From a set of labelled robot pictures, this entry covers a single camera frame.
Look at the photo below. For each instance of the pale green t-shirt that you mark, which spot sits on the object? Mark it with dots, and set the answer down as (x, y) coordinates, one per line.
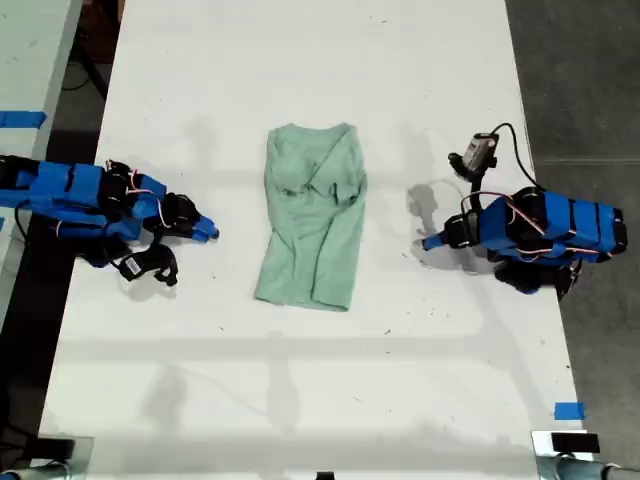
(310, 235)

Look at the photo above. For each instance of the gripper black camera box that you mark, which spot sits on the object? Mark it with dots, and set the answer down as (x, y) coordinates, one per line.
(140, 264)
(477, 150)

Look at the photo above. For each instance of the short blue tape strip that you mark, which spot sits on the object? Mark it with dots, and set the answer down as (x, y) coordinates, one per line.
(570, 411)

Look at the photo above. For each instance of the small black box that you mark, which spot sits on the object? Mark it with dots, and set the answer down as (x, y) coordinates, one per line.
(575, 443)
(56, 446)

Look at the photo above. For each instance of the long blue tape strip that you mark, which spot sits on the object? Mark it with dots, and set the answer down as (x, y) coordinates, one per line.
(22, 119)

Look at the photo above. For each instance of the white side table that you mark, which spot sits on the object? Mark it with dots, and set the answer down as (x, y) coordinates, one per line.
(30, 60)

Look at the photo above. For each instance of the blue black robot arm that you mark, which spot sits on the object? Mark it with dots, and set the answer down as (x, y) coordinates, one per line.
(60, 195)
(560, 225)

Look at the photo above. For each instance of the black camera stalk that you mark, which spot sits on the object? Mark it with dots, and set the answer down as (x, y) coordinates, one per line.
(476, 190)

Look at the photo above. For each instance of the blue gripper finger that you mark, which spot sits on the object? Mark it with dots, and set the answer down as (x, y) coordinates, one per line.
(207, 223)
(436, 237)
(202, 236)
(436, 245)

